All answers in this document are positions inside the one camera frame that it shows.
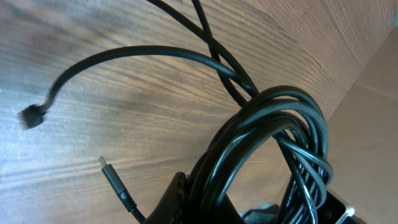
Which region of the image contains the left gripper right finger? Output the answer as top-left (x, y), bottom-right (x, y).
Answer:
top-left (222, 195), bottom-right (246, 224)

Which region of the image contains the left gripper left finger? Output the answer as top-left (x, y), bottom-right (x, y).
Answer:
top-left (144, 172), bottom-right (187, 224)

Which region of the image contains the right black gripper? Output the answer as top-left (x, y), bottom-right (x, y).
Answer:
top-left (242, 190), bottom-right (366, 224)

